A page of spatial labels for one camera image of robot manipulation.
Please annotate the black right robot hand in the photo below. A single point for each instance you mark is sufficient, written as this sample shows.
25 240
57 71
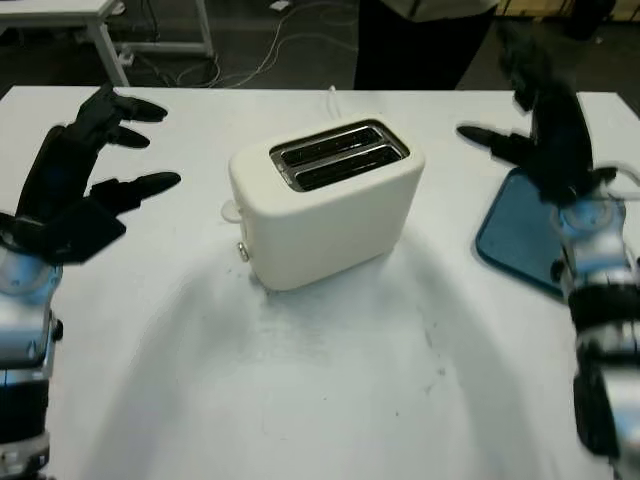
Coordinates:
560 145

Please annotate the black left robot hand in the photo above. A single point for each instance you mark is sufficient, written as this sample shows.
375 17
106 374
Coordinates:
55 170

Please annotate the person in black trousers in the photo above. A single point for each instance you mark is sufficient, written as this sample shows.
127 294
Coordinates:
415 45

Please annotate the white two-slot toaster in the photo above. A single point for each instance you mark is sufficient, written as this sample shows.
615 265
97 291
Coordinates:
330 235

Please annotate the blue plastic tray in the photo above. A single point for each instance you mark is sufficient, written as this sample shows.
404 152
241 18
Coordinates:
520 235

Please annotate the white background desk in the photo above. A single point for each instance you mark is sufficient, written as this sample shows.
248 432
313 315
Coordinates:
50 10

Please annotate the white paper sheet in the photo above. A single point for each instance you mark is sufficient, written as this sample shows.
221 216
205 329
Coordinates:
280 5

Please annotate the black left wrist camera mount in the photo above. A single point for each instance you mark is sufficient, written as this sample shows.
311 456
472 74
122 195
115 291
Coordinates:
75 235

